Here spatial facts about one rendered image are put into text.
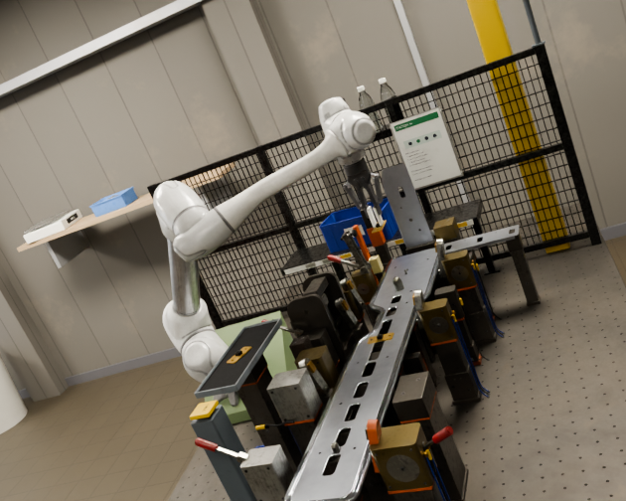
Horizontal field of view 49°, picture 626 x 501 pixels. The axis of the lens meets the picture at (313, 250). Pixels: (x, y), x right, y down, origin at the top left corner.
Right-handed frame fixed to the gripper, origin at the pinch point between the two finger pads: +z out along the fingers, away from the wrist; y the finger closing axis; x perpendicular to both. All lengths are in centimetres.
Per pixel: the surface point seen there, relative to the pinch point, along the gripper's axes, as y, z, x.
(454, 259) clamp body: 18.6, 25.4, 6.7
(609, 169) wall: 71, 92, 235
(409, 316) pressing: 5.9, 28.6, -20.9
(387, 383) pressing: 6, 27, -58
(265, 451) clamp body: -16, 20, -89
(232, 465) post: -32, 27, -85
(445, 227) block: 11.4, 25.2, 38.5
